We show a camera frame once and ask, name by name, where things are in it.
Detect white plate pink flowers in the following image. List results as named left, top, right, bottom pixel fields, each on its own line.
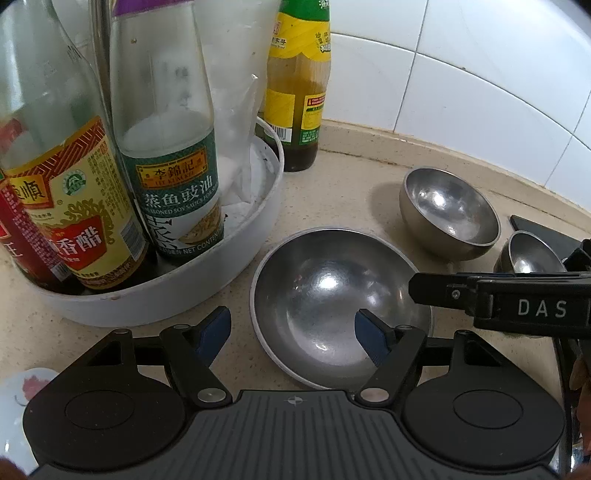
left=0, top=367, right=58, bottom=480

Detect large steel bowl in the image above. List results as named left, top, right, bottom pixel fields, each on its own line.
left=249, top=226, right=433, bottom=391

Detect white round tray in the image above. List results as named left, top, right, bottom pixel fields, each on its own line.
left=17, top=114, right=285, bottom=327

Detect yellow cap vinegar bottle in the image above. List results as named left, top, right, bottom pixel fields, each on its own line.
left=0, top=0, right=158, bottom=292

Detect red label soy sauce bottle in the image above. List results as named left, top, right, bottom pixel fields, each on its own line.
left=0, top=114, right=63, bottom=295

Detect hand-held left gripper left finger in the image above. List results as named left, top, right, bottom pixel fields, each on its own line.
left=58, top=306, right=234, bottom=410

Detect medium steel bowl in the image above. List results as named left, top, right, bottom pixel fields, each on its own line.
left=399, top=167, right=502, bottom=262

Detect purple neck soy sauce bottle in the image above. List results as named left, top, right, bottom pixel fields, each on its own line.
left=109, top=0, right=226, bottom=258

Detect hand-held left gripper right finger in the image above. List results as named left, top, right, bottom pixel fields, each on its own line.
left=353, top=308, right=525, bottom=409

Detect green bottle yellow cap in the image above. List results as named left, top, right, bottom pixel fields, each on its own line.
left=257, top=0, right=332, bottom=173

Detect small steel bowl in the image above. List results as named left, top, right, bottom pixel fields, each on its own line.
left=493, top=230, right=567, bottom=274

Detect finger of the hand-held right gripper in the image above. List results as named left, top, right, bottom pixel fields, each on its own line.
left=408, top=272, right=481, bottom=308

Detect clear plastic bag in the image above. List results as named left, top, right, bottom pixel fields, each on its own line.
left=193, top=0, right=274, bottom=223

